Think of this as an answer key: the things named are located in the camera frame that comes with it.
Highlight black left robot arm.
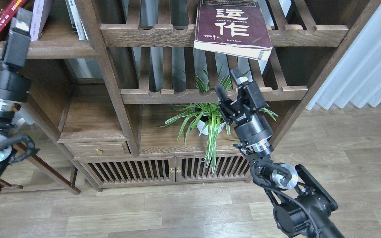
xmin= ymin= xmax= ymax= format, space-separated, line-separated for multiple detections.
xmin=0 ymin=8 xmax=38 ymax=192

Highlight green spider plant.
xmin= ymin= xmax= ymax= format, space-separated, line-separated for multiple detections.
xmin=163 ymin=75 xmax=276 ymax=175

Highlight brass drawer knob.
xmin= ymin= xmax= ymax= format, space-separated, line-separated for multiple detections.
xmin=95 ymin=147 xmax=103 ymax=155

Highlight white upright books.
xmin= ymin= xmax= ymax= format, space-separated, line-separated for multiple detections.
xmin=65 ymin=0 xmax=89 ymax=40

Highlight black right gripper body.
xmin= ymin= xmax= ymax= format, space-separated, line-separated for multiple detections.
xmin=218 ymin=96 xmax=273 ymax=147

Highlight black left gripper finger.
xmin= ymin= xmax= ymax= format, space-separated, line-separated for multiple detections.
xmin=0 ymin=7 xmax=33 ymax=69

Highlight white lavender paperback book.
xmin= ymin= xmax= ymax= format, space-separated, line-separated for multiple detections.
xmin=30 ymin=0 xmax=54 ymax=41

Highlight red paperback book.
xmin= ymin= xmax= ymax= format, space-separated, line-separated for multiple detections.
xmin=0 ymin=0 xmax=28 ymax=35

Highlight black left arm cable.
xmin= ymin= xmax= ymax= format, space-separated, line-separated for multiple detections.
xmin=0 ymin=133 xmax=40 ymax=166

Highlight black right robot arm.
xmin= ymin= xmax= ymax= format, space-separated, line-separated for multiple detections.
xmin=215 ymin=68 xmax=343 ymax=238

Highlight dark red thick book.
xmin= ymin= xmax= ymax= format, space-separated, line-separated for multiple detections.
xmin=194 ymin=0 xmax=273 ymax=61

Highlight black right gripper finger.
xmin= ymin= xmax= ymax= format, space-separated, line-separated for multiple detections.
xmin=214 ymin=85 xmax=231 ymax=106
xmin=230 ymin=69 xmax=267 ymax=112

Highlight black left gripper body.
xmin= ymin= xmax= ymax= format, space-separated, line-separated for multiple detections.
xmin=0 ymin=67 xmax=31 ymax=103

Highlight white plant pot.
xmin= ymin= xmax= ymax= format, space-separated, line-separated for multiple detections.
xmin=197 ymin=120 xmax=226 ymax=136

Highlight white pleated curtain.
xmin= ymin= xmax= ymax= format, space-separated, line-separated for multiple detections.
xmin=306 ymin=4 xmax=381 ymax=110

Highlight dark wooden bookshelf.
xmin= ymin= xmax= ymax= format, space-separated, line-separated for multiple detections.
xmin=21 ymin=0 xmax=381 ymax=191

